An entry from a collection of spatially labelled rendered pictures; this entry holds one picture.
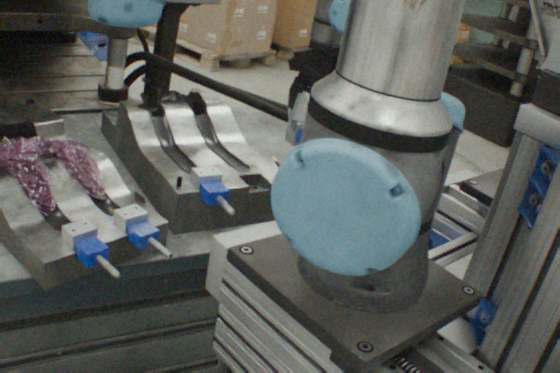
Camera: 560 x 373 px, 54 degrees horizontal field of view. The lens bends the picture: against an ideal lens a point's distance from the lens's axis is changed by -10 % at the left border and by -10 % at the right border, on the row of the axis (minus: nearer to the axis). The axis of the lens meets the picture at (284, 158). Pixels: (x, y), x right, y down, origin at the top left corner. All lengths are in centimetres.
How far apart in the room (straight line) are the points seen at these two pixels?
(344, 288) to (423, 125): 25
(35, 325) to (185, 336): 34
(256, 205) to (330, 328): 64
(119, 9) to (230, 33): 452
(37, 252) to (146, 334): 39
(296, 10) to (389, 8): 531
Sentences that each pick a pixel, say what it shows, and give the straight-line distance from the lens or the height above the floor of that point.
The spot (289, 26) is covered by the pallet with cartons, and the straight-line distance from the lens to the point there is 578.
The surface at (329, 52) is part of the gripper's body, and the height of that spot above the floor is 114.
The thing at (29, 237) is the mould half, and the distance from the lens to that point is 101.
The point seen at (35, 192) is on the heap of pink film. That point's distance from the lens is 108.
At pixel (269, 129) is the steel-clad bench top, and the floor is 80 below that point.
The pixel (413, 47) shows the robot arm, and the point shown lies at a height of 133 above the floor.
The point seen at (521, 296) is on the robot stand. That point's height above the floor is 106.
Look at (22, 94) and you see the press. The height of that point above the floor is 79.
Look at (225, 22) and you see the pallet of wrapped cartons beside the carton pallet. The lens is 503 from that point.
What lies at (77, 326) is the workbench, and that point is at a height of 62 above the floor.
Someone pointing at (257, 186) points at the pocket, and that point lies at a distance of 124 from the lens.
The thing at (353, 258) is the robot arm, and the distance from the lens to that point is 46.
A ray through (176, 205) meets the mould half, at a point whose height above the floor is 86.
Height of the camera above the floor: 141
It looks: 23 degrees down
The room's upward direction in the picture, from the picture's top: 12 degrees clockwise
